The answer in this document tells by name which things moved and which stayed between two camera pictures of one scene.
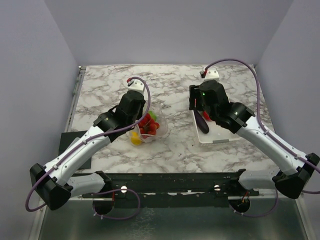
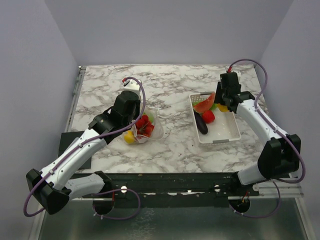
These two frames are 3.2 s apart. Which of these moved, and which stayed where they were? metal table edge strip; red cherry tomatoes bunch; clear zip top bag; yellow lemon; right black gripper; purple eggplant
Moved: right black gripper; clear zip top bag; red cherry tomatoes bunch; yellow lemon
Stayed: metal table edge strip; purple eggplant
